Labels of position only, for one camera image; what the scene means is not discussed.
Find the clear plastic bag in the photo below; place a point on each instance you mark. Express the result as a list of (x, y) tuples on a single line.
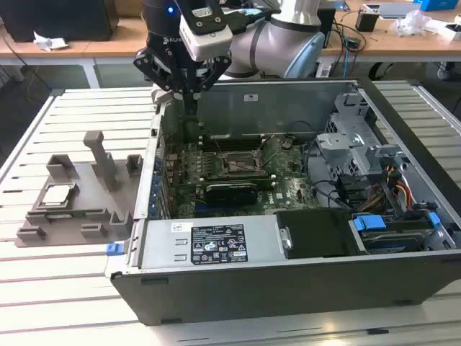
[(410, 23)]

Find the black RAM slot bank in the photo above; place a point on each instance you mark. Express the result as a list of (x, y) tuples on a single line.
[(234, 143), (268, 184)]

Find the grey plastic parts rack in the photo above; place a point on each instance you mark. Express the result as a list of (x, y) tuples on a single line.
[(90, 180)]

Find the black graphics card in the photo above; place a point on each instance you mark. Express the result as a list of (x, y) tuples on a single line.
[(230, 196)]

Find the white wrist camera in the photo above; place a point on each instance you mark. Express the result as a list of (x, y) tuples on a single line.
[(207, 34)]

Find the blue card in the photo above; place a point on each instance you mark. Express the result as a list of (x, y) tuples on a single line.
[(340, 5)]

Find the large black box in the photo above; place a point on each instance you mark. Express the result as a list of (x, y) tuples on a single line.
[(54, 18)]

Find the wooden desk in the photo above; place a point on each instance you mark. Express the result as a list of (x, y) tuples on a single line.
[(396, 45)]

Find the blue box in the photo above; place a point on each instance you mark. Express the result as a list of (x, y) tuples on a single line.
[(430, 4)]

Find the grey tablet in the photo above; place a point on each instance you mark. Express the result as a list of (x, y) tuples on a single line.
[(399, 10)]

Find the silver CPU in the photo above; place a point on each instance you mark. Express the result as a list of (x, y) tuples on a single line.
[(57, 195)]

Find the hard disk in blue carrier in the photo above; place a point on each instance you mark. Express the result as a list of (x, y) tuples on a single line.
[(369, 222)]

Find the white cardboard box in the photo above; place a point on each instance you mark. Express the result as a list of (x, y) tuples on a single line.
[(437, 28)]

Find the crumpled white paper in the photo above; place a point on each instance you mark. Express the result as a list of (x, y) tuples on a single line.
[(50, 43)]

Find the CPU socket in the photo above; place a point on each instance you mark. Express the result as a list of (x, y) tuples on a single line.
[(239, 162)]

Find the blue case latch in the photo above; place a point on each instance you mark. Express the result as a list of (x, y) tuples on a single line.
[(114, 249)]

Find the green RAM stick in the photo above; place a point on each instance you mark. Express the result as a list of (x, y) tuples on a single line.
[(77, 215)]

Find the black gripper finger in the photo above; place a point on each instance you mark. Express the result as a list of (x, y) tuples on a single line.
[(216, 74), (155, 70)]

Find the round coin battery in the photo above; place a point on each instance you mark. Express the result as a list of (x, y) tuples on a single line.
[(287, 144)]

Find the small white device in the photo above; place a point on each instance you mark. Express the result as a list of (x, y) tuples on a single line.
[(324, 70)]

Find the silver metal drive cage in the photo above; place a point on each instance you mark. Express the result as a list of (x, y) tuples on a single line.
[(345, 151)]

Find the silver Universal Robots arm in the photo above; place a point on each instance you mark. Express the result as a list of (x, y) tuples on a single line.
[(273, 39)]

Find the black plastic shroud box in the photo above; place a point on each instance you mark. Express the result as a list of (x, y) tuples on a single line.
[(317, 234)]

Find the green motherboard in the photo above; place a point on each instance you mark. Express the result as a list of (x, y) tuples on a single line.
[(288, 194)]

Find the black open PC case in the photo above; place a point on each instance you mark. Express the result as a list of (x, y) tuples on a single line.
[(252, 299)]

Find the silver power supply with label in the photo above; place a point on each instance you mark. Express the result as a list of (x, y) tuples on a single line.
[(162, 245)]

